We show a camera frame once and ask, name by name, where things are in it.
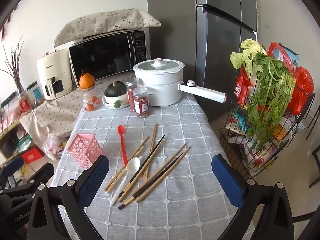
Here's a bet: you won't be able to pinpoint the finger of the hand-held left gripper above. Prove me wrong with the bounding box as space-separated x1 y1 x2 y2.
25 163 55 185
0 156 25 189

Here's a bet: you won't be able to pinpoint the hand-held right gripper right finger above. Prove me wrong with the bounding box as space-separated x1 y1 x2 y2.
211 154 295 240

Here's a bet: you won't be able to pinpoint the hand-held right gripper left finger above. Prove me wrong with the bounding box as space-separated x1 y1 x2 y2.
27 155 110 240

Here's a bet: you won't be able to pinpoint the pink plastic basket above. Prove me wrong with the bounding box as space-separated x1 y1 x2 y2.
65 133 104 169

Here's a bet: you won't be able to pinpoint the white plastic spoon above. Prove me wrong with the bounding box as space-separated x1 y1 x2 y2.
110 157 141 206

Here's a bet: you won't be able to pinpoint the dark chopstick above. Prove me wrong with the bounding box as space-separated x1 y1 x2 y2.
118 135 165 198
117 146 190 209

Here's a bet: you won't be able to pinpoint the red box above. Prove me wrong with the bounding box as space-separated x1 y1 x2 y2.
21 147 46 165

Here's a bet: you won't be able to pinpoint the wooden shelf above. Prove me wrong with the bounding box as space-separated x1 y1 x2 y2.
0 119 28 161

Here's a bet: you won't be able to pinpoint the clear plastic bag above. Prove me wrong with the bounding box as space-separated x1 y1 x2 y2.
42 134 63 161

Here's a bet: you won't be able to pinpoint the red plastic spoon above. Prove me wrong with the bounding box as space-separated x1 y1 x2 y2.
117 125 128 167

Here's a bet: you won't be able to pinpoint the floral tablecloth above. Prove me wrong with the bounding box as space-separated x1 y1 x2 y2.
19 79 111 156

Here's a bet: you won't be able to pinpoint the red label glass jar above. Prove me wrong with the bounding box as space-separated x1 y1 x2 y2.
18 91 33 115

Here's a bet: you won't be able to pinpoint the blue white packet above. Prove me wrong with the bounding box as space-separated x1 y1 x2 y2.
232 111 251 131

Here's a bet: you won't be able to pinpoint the grey checked tablecloth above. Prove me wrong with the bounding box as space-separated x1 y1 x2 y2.
49 94 241 240

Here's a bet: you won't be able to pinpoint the blue label jar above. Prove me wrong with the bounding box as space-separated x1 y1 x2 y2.
26 81 46 108

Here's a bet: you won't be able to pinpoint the white dish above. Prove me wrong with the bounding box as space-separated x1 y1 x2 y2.
102 91 130 109

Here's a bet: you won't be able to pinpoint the clear plastic jar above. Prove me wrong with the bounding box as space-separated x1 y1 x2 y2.
79 83 103 112

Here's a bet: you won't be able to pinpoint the red label snack jar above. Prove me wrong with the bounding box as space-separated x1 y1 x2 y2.
133 87 150 118
125 77 140 112

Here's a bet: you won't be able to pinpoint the green kabocha squash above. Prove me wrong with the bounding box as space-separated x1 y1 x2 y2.
104 81 126 98

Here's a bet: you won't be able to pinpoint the red snack packet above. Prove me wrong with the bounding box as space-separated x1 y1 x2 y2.
235 66 252 106

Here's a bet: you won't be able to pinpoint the green leafy celery bunch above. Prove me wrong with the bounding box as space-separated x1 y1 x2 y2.
246 53 297 153

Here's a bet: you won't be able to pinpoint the dried branches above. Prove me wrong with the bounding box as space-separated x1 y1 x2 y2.
0 39 26 93

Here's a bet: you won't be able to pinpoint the cream kitchen appliance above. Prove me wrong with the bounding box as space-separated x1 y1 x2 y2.
37 48 73 101

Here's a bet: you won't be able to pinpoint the large orange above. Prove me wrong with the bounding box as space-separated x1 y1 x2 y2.
79 73 96 89

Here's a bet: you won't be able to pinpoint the white electric pot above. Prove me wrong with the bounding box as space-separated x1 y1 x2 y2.
132 58 227 107

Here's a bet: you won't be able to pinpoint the red plastic bag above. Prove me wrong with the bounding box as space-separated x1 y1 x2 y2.
286 67 315 116

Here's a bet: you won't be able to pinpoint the black microwave oven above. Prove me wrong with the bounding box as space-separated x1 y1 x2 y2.
68 30 151 83

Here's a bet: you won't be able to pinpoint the glass pot lid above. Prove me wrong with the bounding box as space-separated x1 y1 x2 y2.
132 58 185 77

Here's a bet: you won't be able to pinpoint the napa cabbage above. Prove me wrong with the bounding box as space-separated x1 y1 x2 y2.
230 38 267 75

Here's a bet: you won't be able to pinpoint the grey refrigerator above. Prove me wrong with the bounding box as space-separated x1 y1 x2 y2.
146 0 259 128

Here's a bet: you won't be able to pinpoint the red bordered packet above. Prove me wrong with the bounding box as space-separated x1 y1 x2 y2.
266 42 299 73

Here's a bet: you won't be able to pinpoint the floral microwave cover cloth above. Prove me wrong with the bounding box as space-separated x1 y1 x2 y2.
53 8 161 48

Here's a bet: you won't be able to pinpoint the black wire rack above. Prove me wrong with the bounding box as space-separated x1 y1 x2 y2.
218 62 316 178

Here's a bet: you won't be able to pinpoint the black metal chair frame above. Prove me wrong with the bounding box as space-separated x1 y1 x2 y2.
305 104 320 188

